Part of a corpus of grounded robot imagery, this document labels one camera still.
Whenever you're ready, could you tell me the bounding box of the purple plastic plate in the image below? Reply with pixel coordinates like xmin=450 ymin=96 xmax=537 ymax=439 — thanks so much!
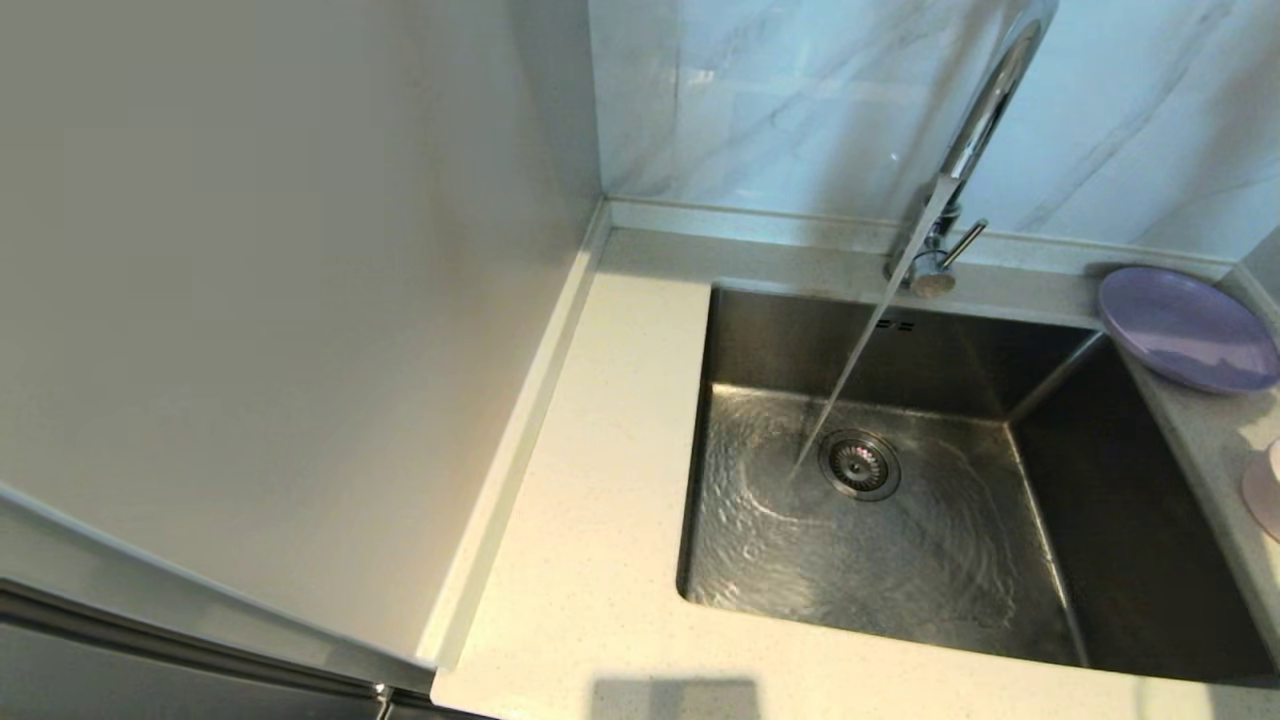
xmin=1097 ymin=265 xmax=1280 ymax=394

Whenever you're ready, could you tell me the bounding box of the tall white cabinet grey front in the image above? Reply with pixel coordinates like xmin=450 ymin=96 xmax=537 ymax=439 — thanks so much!
xmin=0 ymin=0 xmax=611 ymax=720

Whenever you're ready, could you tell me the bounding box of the round metal drain strainer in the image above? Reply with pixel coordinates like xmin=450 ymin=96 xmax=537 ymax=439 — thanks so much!
xmin=818 ymin=430 xmax=901 ymax=502

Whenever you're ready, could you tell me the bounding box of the pale pink bowl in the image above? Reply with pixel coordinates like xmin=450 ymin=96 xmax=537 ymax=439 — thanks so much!
xmin=1242 ymin=438 xmax=1280 ymax=544

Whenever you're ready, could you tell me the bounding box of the chrome gooseneck faucet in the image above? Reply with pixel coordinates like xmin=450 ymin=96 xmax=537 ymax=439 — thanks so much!
xmin=882 ymin=0 xmax=1059 ymax=299

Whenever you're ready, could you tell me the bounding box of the stainless steel sink basin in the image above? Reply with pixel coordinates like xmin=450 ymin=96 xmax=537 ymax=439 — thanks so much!
xmin=676 ymin=283 xmax=1276 ymax=686

